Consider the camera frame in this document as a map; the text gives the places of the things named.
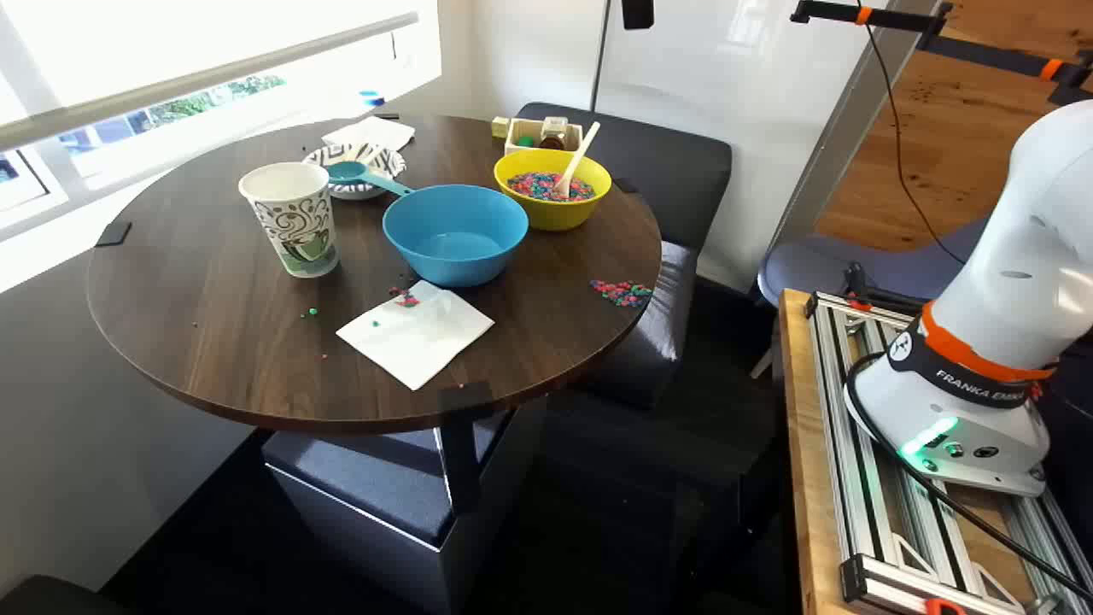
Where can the small patterned bowl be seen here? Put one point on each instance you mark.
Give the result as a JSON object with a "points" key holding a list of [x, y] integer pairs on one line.
{"points": [[364, 189]]}

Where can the light wooden box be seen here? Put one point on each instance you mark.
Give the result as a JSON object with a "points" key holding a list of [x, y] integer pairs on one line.
{"points": [[528, 132]]}

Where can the teal plastic scoop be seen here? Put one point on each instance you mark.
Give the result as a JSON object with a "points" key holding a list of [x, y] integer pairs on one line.
{"points": [[349, 172]]}

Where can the blue bowl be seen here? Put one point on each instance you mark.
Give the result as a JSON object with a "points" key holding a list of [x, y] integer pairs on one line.
{"points": [[454, 245]]}

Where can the small red beads cluster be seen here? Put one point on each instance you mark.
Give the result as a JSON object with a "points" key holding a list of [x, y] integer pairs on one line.
{"points": [[404, 300]]}

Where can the white paper napkin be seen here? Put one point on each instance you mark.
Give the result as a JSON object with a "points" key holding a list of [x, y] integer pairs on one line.
{"points": [[414, 339]]}

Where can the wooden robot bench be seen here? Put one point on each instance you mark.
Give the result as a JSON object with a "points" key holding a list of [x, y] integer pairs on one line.
{"points": [[805, 480]]}

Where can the yellow bowl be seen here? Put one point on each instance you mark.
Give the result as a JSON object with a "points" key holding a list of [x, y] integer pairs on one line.
{"points": [[557, 213]]}

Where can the black orange bench clamp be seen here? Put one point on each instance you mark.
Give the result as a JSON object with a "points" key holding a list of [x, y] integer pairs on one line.
{"points": [[857, 285]]}

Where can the folded patterned napkin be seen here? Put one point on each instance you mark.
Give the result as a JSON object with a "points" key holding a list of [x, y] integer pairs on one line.
{"points": [[370, 134]]}

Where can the aluminium profile robot mount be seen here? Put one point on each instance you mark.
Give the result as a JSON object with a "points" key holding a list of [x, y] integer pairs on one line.
{"points": [[876, 499]]}

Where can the blue grey chair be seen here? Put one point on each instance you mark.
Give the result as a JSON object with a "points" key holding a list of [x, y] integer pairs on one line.
{"points": [[876, 269]]}

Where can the dark upholstered armchair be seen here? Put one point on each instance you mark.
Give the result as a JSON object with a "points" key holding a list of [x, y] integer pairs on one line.
{"points": [[669, 172]]}

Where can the colourful beads filling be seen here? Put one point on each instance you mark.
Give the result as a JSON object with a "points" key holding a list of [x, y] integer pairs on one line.
{"points": [[533, 187]]}

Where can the spilled colourful beads pile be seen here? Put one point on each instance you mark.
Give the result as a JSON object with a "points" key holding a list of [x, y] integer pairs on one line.
{"points": [[619, 291]]}

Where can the black camera tripod arm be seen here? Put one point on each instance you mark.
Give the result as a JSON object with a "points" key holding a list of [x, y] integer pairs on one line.
{"points": [[978, 53]]}

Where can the small green bead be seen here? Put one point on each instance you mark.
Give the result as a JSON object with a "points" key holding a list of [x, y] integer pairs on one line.
{"points": [[308, 312]]}

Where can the patterned paper cup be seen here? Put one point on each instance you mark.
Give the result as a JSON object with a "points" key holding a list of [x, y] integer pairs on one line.
{"points": [[294, 226]]}

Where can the black metal table frame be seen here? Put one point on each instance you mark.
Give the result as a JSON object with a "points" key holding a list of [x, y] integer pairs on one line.
{"points": [[460, 464]]}

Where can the black table edge bracket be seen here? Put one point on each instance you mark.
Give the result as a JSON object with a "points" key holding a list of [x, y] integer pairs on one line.
{"points": [[465, 397], [112, 234]]}

